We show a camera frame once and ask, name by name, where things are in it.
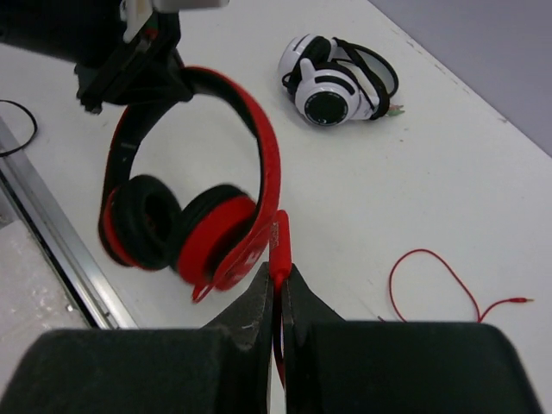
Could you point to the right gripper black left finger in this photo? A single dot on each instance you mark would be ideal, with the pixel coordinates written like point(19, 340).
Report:
point(222, 367)

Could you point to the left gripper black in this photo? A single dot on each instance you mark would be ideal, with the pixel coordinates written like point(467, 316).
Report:
point(91, 32)

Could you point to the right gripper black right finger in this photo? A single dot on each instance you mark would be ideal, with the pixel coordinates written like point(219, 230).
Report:
point(333, 365)

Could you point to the aluminium rail table edge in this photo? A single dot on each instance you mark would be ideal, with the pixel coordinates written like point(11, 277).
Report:
point(58, 189)

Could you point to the white black headphones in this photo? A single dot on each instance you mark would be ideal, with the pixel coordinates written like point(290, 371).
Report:
point(332, 81)

